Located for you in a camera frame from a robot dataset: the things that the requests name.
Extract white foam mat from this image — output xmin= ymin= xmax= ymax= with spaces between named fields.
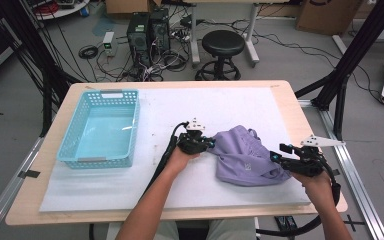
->
xmin=39 ymin=86 xmax=312 ymax=214

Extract long black floor cable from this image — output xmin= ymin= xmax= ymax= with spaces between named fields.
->
xmin=253 ymin=29 xmax=384 ymax=104

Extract small cardboard box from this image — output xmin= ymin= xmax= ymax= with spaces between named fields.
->
xmin=105 ymin=0 xmax=163 ymax=15

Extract black foot pedal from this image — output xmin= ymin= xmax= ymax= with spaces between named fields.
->
xmin=274 ymin=215 xmax=296 ymax=232

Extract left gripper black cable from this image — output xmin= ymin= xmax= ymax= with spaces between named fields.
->
xmin=143 ymin=121 xmax=189 ymax=201

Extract person's legs grey trousers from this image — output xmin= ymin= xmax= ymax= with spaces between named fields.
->
xmin=153 ymin=218 xmax=258 ymax=240

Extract person's right hand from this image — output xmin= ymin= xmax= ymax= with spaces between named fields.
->
xmin=291 ymin=169 xmax=334 ymax=208

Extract white desk frame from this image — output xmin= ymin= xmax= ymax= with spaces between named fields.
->
xmin=176 ymin=0 xmax=291 ymax=68

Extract light blue plastic basket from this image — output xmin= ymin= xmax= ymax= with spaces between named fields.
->
xmin=55 ymin=88 xmax=141 ymax=170

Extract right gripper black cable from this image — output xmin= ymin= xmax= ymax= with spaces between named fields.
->
xmin=256 ymin=159 xmax=343 ymax=238

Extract black computer tower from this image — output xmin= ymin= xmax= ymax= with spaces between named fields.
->
xmin=149 ymin=8 xmax=172 ymax=54
xmin=126 ymin=12 xmax=152 ymax=66

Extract small white box green light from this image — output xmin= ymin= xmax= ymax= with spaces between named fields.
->
xmin=102 ymin=31 xmax=116 ymax=57

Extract black metal stand with cables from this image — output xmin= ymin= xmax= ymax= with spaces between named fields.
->
xmin=0 ymin=0 xmax=83 ymax=138

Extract large cardboard box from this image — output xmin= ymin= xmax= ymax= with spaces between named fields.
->
xmin=295 ymin=0 xmax=364 ymax=37

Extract tangle of floor cables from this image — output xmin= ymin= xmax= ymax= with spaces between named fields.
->
xmin=94 ymin=49 xmax=191 ymax=83

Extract aluminium rail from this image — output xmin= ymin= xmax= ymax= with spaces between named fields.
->
xmin=298 ymin=99 xmax=384 ymax=240
xmin=0 ymin=136 xmax=45 ymax=240

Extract white round table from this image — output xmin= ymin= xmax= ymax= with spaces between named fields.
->
xmin=24 ymin=0 xmax=91 ymax=21

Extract black round stool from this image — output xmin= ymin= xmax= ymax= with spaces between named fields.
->
xmin=194 ymin=29 xmax=247 ymax=82

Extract coiled black cable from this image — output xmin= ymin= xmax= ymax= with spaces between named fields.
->
xmin=78 ymin=44 xmax=99 ymax=60

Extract purple shorts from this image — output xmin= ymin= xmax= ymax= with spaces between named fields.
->
xmin=207 ymin=124 xmax=293 ymax=187

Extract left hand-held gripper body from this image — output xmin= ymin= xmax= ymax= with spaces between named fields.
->
xmin=176 ymin=118 xmax=211 ymax=156

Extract person's left hand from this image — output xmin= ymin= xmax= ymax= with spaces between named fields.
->
xmin=164 ymin=146 xmax=201 ymax=178

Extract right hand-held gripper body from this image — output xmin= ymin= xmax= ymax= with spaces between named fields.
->
xmin=281 ymin=134 xmax=346 ymax=178

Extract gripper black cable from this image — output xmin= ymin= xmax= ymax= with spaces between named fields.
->
xmin=256 ymin=159 xmax=343 ymax=238
xmin=143 ymin=121 xmax=189 ymax=201

